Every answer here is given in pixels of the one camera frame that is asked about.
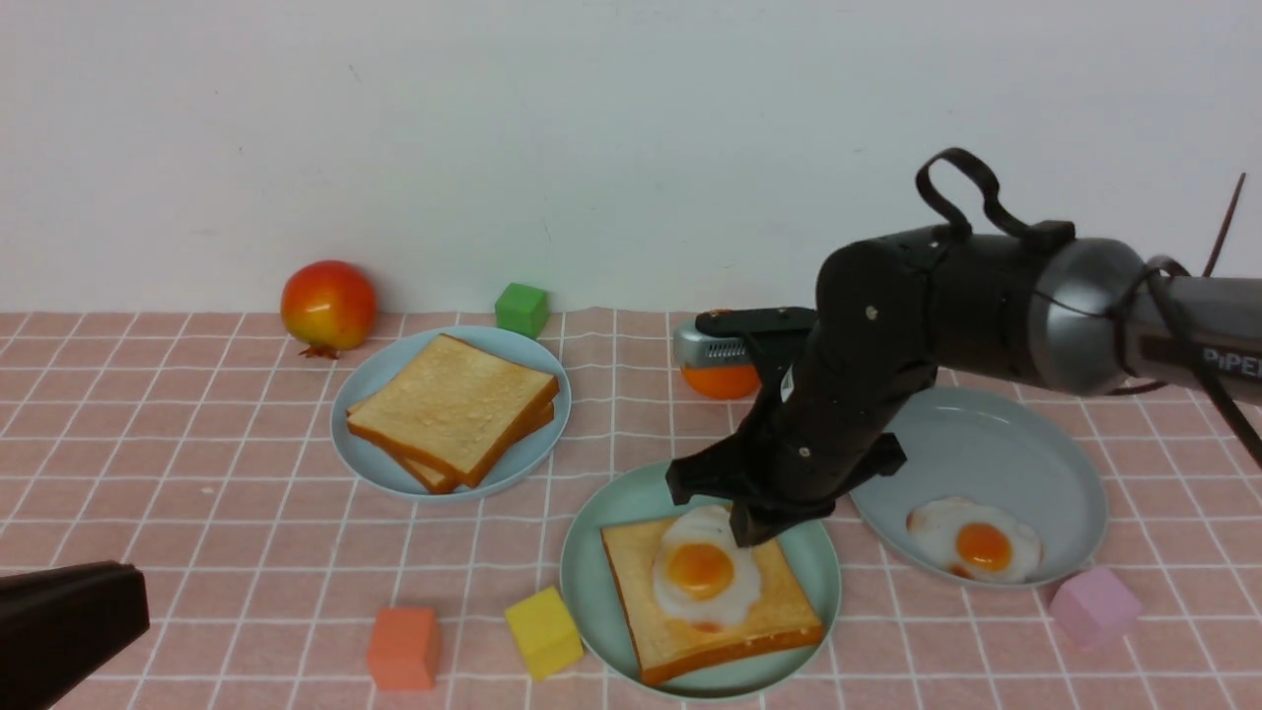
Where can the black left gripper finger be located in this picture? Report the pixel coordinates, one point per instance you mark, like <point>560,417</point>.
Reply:
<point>59,626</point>

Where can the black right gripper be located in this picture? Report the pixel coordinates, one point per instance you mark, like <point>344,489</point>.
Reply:
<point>799,450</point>

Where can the fried egg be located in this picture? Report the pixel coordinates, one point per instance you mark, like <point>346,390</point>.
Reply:
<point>975,541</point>
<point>701,576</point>

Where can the toast slice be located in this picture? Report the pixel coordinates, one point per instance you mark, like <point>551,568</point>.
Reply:
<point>439,483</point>
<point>453,407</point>
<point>666,648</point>

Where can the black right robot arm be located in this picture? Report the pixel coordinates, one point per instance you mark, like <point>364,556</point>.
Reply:
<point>1080,316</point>

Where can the mint green centre plate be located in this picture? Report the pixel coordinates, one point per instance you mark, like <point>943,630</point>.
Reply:
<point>588,588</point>

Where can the orange tangerine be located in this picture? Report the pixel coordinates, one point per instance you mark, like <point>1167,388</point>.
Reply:
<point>722,383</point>

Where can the grey blue egg plate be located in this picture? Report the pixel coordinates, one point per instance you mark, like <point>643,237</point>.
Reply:
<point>994,451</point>

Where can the yellow foam cube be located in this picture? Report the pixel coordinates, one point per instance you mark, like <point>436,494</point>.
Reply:
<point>546,634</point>

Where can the green foam cube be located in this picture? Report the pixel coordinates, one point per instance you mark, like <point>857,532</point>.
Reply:
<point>522,309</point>

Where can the orange foam cube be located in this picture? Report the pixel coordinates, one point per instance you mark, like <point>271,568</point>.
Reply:
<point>405,649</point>

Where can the light blue bread plate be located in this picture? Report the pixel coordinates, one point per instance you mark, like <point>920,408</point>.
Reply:
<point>381,470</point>

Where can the pink foam cube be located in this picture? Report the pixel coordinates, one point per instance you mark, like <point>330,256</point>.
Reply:
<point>1095,608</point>

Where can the pink checkered tablecloth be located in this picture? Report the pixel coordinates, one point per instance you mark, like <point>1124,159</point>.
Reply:
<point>198,447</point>

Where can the red yellow pomegranate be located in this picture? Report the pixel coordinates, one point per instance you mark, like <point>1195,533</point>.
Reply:
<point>330,306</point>

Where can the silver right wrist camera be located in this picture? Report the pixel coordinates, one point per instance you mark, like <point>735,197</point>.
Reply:
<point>760,338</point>

